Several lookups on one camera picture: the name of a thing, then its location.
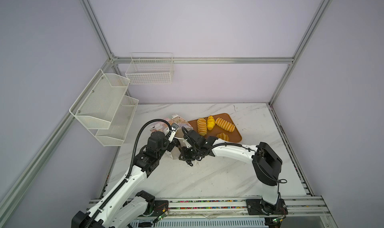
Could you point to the white wire wall basket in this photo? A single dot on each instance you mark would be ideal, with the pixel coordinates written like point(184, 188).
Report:
point(151, 68)

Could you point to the yellow round fake bread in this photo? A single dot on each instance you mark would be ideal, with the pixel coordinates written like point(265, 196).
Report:
point(225, 125)

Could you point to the white mesh wall shelf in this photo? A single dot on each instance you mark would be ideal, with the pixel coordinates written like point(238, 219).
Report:
point(96, 107)
point(116, 135)

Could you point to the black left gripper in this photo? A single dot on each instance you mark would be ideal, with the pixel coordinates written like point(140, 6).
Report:
point(171, 145)

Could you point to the white mesh wall shelf lower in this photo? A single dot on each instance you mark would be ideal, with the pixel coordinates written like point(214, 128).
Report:
point(116, 135)

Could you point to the cartoon animal paper gift bag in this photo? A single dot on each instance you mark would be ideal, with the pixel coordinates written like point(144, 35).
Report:
point(182, 123)

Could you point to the brown rectangular tray mat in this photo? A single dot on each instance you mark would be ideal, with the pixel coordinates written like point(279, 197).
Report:
point(235, 137)

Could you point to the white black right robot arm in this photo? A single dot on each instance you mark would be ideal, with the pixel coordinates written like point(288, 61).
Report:
point(266, 163)

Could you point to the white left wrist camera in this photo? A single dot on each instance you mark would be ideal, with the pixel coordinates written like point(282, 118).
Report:
point(173, 131)

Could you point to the white mesh wall shelf upper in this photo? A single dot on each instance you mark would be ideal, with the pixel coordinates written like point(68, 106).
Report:
point(96, 107)

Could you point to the yellow oblong fake bread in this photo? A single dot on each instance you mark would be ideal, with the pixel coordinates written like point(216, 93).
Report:
point(210, 123)

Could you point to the yellow striped shell fake bread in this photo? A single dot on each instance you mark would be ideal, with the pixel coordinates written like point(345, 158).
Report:
point(223, 137)

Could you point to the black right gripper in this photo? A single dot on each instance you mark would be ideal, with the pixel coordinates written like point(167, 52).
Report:
point(184, 156)

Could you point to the yellow ridged fake bread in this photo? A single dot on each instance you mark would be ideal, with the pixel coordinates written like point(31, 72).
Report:
point(202, 127)

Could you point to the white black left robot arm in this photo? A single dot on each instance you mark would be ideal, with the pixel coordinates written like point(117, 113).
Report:
point(112, 211)

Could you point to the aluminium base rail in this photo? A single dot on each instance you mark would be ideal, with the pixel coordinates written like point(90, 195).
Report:
point(293, 212)

